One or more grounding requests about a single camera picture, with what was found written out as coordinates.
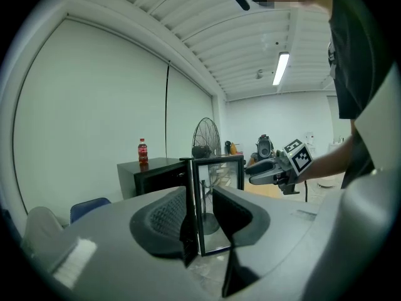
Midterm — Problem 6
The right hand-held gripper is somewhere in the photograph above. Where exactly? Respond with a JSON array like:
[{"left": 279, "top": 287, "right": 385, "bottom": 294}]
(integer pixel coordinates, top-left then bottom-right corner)
[{"left": 244, "top": 139, "right": 314, "bottom": 196}]

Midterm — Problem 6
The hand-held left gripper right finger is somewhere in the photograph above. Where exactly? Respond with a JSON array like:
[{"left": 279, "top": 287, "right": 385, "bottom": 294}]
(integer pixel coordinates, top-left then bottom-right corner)
[{"left": 212, "top": 186, "right": 271, "bottom": 298}]

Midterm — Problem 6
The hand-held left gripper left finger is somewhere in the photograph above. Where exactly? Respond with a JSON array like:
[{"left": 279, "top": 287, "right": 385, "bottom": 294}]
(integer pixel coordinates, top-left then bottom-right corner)
[{"left": 130, "top": 186, "right": 189, "bottom": 260}]

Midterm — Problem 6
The cola bottle with red cap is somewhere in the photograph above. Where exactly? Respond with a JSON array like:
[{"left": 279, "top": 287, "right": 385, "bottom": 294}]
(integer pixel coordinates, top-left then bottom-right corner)
[{"left": 138, "top": 138, "right": 149, "bottom": 165}]

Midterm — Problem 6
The person's right forearm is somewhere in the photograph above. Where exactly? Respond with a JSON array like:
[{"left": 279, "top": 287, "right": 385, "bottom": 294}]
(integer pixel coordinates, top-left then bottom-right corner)
[{"left": 302, "top": 130, "right": 361, "bottom": 183}]

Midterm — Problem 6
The black round machine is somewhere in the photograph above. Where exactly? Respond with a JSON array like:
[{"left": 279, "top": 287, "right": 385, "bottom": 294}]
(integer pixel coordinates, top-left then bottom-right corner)
[{"left": 255, "top": 134, "right": 274, "bottom": 162}]

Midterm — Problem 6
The black floor fan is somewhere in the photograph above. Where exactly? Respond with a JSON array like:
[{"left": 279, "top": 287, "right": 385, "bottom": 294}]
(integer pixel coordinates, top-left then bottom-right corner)
[{"left": 191, "top": 117, "right": 222, "bottom": 235}]

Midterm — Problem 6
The blue chair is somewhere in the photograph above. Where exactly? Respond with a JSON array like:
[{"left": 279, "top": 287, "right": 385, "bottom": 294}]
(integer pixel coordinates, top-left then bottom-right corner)
[{"left": 70, "top": 197, "right": 112, "bottom": 224}]

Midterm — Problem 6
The long ceiling lamp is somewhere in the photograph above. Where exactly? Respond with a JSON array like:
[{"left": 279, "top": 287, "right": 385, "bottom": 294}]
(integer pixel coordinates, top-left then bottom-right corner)
[{"left": 271, "top": 51, "right": 291, "bottom": 87}]

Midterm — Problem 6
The grey shell chair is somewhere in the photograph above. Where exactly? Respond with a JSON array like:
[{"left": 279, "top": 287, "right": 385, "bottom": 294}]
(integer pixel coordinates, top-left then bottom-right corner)
[{"left": 21, "top": 206, "right": 65, "bottom": 256}]

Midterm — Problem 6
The person's black shirt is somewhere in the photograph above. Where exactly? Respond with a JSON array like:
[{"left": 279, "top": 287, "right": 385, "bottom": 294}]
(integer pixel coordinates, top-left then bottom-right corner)
[{"left": 327, "top": 0, "right": 395, "bottom": 188}]

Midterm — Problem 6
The black wall cable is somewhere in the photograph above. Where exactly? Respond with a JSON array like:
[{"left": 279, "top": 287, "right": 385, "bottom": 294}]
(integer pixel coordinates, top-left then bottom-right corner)
[{"left": 164, "top": 60, "right": 172, "bottom": 160}]

